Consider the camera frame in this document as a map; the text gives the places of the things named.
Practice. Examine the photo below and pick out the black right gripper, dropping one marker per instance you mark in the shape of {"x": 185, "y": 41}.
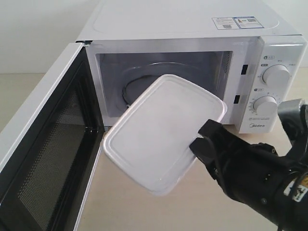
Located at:
{"x": 247, "y": 172}

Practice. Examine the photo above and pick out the upper white control knob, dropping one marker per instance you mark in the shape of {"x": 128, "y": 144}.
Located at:
{"x": 276, "y": 75}

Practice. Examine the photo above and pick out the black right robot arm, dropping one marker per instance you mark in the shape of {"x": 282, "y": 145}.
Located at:
{"x": 289, "y": 208}

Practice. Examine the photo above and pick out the white control knob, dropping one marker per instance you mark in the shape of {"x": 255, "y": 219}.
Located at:
{"x": 265, "y": 105}
{"x": 276, "y": 75}

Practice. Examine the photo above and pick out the lower white control knob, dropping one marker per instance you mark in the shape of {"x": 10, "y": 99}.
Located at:
{"x": 265, "y": 105}

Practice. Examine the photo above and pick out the glass microwave turntable plate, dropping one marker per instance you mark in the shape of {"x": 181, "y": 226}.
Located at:
{"x": 142, "y": 77}

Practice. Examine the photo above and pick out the white label sticker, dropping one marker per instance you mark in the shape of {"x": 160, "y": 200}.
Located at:
{"x": 225, "y": 23}

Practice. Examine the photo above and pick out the white microwave door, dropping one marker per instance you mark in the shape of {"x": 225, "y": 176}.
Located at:
{"x": 50, "y": 147}

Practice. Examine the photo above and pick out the white plastic lidded container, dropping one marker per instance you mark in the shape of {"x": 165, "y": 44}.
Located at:
{"x": 150, "y": 141}

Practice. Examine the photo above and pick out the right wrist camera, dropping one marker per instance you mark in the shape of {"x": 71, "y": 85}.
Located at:
{"x": 293, "y": 115}

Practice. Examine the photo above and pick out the blue bordered label sticker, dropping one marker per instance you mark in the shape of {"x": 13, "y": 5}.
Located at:
{"x": 247, "y": 22}

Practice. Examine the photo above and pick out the white microwave oven body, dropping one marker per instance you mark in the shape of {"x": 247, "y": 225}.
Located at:
{"x": 121, "y": 35}

